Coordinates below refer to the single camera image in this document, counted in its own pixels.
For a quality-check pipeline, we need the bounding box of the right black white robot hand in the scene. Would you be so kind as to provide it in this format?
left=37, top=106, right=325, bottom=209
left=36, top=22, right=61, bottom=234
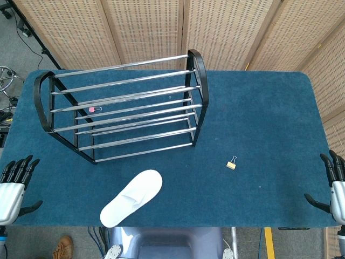
left=303, top=149, right=345, bottom=224

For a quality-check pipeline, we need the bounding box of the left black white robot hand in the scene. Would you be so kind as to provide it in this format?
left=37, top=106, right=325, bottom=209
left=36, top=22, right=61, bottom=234
left=0, top=155, right=44, bottom=226

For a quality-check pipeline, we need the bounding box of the white disposable slipper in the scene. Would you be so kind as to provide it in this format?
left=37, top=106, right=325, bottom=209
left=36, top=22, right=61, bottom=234
left=99, top=169, right=163, bottom=227

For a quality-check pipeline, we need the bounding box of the brown leather shoe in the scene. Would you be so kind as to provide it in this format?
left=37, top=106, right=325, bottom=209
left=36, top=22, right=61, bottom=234
left=52, top=235, right=74, bottom=259

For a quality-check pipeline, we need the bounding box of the black chrome shoe rack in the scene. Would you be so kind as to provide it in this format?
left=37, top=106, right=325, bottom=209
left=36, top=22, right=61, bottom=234
left=33, top=49, right=208, bottom=165

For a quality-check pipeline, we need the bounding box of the yellow binder clip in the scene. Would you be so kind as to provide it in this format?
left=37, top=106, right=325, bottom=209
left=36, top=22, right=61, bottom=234
left=225, top=155, right=238, bottom=171

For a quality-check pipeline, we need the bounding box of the white metal pole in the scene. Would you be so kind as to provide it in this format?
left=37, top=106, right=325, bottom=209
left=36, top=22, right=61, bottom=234
left=231, top=227, right=238, bottom=259

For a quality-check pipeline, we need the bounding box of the blue carpet table mat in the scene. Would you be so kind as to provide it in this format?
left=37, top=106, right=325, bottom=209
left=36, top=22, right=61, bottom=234
left=0, top=69, right=337, bottom=229

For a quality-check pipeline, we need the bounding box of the chrome chair base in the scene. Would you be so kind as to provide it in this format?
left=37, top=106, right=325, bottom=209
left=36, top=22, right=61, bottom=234
left=0, top=65, right=25, bottom=101

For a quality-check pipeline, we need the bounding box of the black metal stand bar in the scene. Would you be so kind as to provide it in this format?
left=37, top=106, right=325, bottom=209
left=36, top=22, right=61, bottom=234
left=6, top=0, right=64, bottom=70

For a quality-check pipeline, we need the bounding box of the grey robot torso base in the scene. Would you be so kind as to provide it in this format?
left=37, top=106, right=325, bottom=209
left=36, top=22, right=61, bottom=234
left=103, top=226, right=235, bottom=259

